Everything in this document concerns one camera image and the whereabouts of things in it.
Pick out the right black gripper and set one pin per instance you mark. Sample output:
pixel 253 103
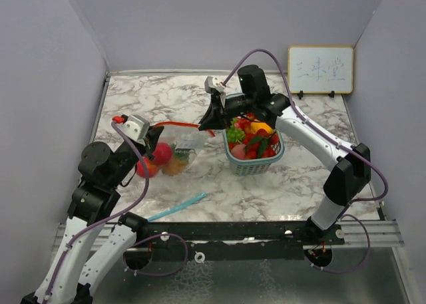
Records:
pixel 217 117

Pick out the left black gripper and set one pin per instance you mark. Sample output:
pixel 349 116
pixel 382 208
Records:
pixel 152 136

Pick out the clear zip top bag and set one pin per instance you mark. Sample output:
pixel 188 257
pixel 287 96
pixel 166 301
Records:
pixel 184 135

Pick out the red toy apple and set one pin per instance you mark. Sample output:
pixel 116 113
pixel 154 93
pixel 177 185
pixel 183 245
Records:
pixel 148 170

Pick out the orange toy pineapple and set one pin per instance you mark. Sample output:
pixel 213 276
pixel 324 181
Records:
pixel 180 160

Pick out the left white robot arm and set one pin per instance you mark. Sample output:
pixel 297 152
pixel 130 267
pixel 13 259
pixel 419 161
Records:
pixel 102 171

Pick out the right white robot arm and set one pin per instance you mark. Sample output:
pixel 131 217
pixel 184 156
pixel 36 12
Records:
pixel 348 164

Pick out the green toy grapes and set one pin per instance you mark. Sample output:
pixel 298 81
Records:
pixel 235 134

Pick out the red toy strawberries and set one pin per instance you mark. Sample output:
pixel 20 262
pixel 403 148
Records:
pixel 259 145

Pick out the pink toy peach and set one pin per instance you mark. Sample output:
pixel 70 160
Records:
pixel 239 151

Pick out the yellow toy pepper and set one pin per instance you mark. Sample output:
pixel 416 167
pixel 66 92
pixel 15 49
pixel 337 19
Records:
pixel 256 126

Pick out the light blue plastic basket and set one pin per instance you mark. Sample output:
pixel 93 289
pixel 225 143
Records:
pixel 251 167

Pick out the blue plastic strip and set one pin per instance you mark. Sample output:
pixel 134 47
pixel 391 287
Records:
pixel 178 207

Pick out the small whiteboard with stand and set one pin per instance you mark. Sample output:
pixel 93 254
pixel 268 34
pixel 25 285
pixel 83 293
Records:
pixel 319 69

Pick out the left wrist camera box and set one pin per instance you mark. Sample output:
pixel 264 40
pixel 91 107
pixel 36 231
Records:
pixel 133 126

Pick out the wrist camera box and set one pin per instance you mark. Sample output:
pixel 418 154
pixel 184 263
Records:
pixel 133 126
pixel 212 86

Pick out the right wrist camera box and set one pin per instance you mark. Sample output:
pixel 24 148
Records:
pixel 212 86

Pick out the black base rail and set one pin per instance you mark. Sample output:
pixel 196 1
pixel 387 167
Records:
pixel 224 241

